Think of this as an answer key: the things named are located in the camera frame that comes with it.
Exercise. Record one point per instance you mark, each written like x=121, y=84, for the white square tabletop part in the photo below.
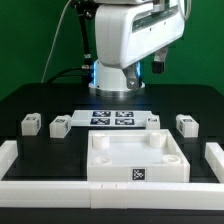
x=135, y=156

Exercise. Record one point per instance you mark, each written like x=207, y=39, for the white U-shaped fence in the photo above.
x=94, y=195

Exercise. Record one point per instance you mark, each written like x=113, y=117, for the white marker base plate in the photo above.
x=110, y=118

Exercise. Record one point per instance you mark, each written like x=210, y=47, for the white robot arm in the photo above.
x=127, y=31

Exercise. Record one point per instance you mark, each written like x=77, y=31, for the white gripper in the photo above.
x=158, y=64

